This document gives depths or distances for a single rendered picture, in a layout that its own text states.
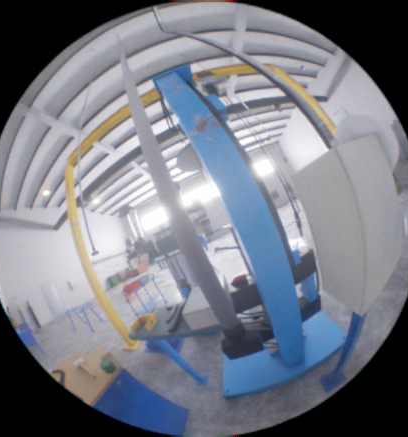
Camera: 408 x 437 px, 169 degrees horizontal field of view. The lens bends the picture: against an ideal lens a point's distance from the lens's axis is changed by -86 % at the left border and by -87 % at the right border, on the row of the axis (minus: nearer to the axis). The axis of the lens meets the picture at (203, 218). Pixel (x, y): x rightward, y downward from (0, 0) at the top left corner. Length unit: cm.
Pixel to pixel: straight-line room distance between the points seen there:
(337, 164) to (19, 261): 1105
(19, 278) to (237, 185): 1075
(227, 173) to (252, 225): 26
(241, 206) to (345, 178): 46
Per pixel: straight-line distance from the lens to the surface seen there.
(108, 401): 114
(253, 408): 161
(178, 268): 217
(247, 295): 100
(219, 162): 67
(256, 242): 64
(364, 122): 58
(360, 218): 30
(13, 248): 1100
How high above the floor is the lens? 155
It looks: 4 degrees up
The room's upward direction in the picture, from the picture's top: 25 degrees counter-clockwise
